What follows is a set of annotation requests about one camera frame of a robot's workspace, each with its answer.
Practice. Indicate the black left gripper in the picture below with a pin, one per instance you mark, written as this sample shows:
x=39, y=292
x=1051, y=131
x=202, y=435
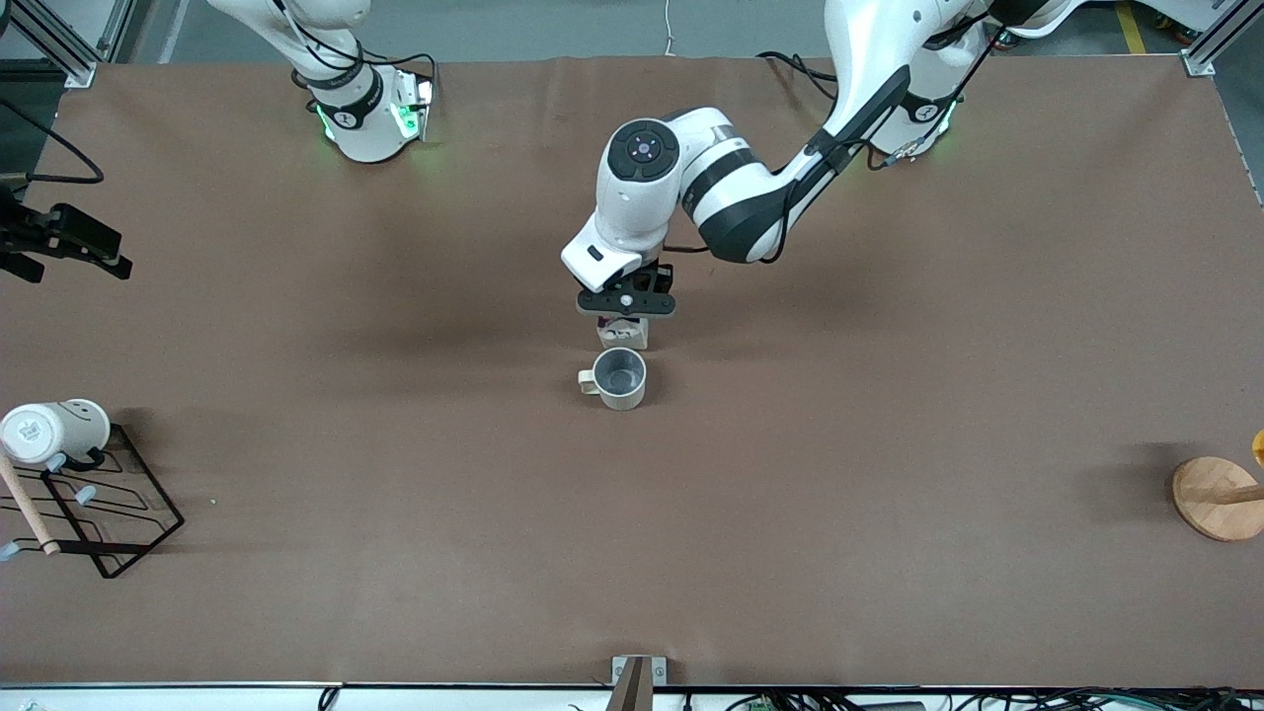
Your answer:
x=659, y=275

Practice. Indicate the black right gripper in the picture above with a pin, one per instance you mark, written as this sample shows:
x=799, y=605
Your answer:
x=30, y=235

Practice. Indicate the blue white milk carton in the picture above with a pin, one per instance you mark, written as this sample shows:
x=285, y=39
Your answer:
x=622, y=339

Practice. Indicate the grey ceramic cup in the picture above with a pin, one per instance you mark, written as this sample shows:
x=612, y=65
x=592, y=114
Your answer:
x=622, y=380

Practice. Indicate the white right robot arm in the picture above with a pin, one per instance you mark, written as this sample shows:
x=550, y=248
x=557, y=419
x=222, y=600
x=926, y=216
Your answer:
x=365, y=123

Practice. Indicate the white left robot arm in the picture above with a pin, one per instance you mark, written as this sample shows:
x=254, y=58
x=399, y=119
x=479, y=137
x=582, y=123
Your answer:
x=642, y=197

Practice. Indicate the white smiley mug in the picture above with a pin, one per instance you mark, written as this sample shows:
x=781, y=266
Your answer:
x=54, y=430

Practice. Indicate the wooden rod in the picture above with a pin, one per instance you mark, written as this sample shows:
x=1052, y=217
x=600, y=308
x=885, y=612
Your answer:
x=30, y=513

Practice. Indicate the round wooden stand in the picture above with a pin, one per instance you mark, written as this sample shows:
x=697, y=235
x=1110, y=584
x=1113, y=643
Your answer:
x=1220, y=499

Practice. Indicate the yellow object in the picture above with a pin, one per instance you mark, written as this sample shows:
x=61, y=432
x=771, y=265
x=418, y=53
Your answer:
x=1259, y=447

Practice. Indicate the aluminium frame profile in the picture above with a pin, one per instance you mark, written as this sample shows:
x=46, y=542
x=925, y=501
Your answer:
x=1210, y=49
x=74, y=49

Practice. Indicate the grey metal bracket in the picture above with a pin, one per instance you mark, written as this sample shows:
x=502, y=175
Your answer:
x=637, y=676

